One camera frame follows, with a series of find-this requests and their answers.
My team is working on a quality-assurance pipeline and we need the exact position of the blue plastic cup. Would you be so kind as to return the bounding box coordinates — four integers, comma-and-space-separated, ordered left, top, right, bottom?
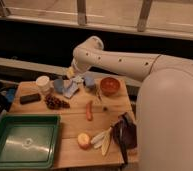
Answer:
53, 79, 64, 94

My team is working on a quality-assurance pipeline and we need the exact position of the bunch of dark grapes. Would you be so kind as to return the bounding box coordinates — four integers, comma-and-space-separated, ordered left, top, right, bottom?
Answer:
45, 95, 70, 110

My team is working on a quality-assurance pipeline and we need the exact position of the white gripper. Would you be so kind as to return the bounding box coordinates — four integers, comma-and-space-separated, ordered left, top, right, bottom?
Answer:
66, 59, 90, 79

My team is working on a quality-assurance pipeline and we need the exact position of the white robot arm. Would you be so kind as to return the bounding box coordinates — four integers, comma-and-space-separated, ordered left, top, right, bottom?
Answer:
71, 36, 193, 171

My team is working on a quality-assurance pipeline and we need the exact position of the orange yellow fruit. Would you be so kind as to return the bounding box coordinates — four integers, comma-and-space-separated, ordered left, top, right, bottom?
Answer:
77, 133, 90, 149

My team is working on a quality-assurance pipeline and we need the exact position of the light blue cup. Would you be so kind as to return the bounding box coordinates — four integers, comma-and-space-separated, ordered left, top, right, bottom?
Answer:
84, 76, 95, 88

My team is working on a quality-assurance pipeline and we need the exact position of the black spatula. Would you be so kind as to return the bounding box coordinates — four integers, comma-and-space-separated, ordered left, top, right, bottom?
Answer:
119, 114, 129, 165

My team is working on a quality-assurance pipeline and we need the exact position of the blue object at left edge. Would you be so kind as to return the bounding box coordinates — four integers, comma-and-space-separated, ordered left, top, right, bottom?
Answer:
5, 88, 16, 103

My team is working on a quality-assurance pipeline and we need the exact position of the wooden cutting board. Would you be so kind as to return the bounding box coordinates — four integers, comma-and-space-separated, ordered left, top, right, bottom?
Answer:
10, 77, 135, 169

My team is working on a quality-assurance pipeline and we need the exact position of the white plastic cup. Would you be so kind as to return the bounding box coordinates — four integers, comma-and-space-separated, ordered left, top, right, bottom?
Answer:
35, 75, 50, 95

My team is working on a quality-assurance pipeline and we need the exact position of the orange bowl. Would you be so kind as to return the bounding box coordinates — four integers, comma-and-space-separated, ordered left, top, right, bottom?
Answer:
100, 77, 120, 96

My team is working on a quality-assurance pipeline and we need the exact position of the green plastic tray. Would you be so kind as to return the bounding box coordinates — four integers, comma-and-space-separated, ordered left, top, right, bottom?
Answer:
0, 115, 60, 170

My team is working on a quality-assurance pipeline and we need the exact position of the orange carrot sausage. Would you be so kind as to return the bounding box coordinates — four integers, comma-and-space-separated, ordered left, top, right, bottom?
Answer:
86, 101, 93, 121

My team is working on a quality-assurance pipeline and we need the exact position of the metal fork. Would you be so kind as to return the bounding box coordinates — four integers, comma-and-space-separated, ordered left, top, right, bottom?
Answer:
96, 86, 108, 111

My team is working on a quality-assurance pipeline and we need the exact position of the black rectangular sponge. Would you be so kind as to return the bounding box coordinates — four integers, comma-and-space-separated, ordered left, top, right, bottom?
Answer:
20, 93, 41, 104

